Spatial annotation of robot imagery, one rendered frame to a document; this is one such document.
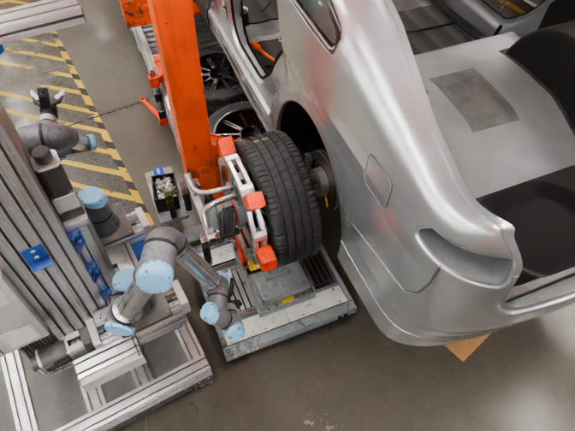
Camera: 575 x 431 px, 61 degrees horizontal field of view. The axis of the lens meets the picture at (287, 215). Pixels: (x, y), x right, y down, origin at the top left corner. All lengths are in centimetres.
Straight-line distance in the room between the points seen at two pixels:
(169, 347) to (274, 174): 117
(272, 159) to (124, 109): 246
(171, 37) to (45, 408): 189
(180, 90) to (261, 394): 167
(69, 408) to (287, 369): 114
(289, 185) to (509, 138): 127
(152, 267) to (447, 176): 96
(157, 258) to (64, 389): 139
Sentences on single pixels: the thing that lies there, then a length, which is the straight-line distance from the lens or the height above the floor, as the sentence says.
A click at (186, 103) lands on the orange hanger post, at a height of 120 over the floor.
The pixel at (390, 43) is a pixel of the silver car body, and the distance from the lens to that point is 181.
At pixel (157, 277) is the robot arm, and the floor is 138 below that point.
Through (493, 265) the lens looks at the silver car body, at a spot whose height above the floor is 140.
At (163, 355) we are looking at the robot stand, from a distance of 281.
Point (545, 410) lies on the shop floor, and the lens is 322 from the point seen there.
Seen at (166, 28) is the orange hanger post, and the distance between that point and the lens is 227.
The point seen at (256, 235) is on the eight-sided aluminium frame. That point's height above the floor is 97.
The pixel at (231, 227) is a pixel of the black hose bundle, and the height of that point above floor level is 100.
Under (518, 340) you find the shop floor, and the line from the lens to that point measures 333.
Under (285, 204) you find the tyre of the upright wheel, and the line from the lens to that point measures 215.
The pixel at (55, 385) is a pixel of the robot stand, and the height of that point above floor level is 21.
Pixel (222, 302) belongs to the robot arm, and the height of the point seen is 103.
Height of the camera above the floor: 274
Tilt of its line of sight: 52 degrees down
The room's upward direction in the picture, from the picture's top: 2 degrees clockwise
